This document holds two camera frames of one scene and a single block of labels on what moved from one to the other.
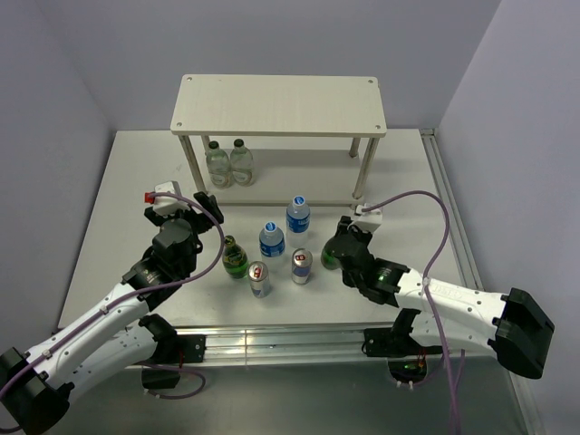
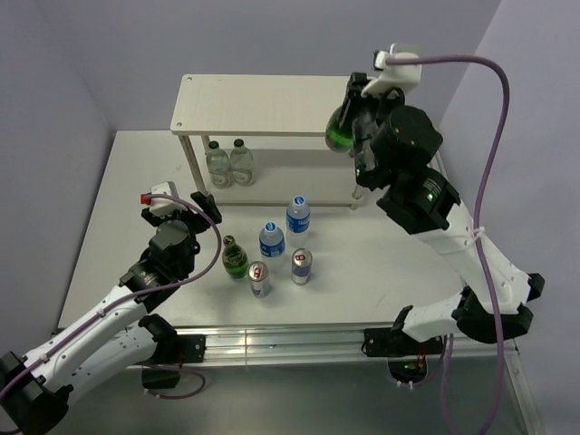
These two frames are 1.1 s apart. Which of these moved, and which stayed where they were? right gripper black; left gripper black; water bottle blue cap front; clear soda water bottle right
Moved: right gripper black
Stayed: water bottle blue cap front; left gripper black; clear soda water bottle right
